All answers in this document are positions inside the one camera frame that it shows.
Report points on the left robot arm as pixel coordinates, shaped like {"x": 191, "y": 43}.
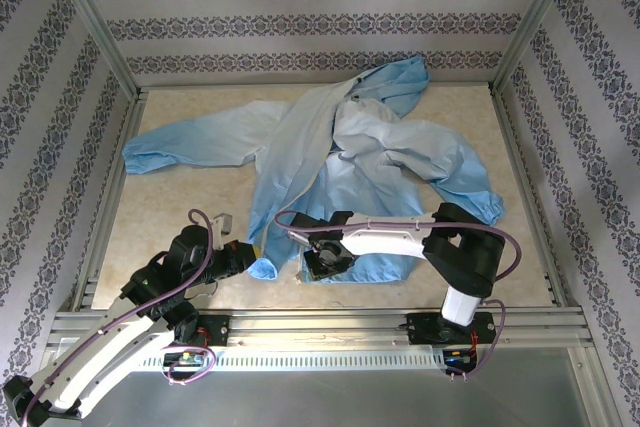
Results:
{"x": 100, "y": 352}

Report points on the small left connector board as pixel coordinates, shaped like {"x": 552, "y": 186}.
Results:
{"x": 187, "y": 359}

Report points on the small right connector board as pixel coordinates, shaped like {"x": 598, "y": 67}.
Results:
{"x": 460, "y": 357}

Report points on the light blue zip jacket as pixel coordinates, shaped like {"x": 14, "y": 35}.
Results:
{"x": 360, "y": 172}

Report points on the aluminium table side rail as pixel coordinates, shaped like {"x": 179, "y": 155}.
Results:
{"x": 131, "y": 127}
{"x": 515, "y": 147}

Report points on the sheet metal panel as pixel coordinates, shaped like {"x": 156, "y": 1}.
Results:
{"x": 320, "y": 402}

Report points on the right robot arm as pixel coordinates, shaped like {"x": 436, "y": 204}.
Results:
{"x": 385, "y": 242}

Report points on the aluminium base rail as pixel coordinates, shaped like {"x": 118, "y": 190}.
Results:
{"x": 320, "y": 327}

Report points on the aluminium frame post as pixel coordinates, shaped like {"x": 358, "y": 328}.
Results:
{"x": 95, "y": 22}
{"x": 536, "y": 22}

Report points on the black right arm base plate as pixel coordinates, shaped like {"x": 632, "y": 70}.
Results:
{"x": 425, "y": 328}

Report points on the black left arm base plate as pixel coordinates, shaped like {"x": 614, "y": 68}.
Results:
{"x": 215, "y": 329}

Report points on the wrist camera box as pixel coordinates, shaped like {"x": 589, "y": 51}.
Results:
{"x": 225, "y": 223}
{"x": 299, "y": 238}

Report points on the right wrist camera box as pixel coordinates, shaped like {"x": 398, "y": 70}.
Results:
{"x": 299, "y": 238}

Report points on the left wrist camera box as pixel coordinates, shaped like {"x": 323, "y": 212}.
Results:
{"x": 225, "y": 223}

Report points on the small connector board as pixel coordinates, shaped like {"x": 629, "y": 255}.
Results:
{"x": 187, "y": 359}
{"x": 460, "y": 357}

